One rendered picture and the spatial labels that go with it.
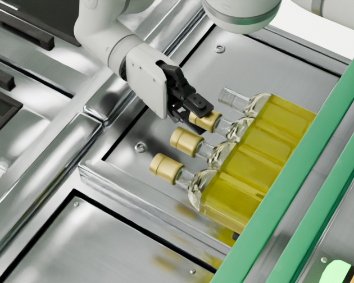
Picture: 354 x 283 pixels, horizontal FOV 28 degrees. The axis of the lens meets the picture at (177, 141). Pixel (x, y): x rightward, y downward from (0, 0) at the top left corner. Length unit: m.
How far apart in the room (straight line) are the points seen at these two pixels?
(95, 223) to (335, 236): 0.49
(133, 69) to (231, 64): 0.28
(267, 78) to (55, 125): 0.41
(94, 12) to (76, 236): 0.38
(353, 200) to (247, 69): 0.54
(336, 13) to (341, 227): 0.28
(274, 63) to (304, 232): 0.58
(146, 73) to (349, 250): 0.46
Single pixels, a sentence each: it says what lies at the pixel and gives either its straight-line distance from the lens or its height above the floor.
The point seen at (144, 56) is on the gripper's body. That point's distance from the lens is 1.16.
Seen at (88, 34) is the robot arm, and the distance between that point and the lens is 1.23.
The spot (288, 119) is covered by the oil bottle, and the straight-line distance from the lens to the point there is 1.12.
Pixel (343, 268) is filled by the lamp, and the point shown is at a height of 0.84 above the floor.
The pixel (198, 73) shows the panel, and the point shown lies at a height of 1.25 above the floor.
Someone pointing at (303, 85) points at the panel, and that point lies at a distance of 1.37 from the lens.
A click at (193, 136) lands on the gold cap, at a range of 1.09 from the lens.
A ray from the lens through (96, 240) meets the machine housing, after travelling 1.20.
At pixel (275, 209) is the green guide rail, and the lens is 0.89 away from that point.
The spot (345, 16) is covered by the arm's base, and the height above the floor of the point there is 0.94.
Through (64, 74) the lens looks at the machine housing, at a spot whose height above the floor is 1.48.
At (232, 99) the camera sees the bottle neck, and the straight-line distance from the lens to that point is 1.15.
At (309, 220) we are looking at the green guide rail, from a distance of 0.89.
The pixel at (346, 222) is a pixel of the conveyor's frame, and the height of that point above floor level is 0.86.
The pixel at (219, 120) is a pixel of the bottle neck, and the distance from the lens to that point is 1.12.
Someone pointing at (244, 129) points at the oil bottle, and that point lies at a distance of 1.10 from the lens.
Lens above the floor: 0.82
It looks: 17 degrees up
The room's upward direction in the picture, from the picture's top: 63 degrees counter-clockwise
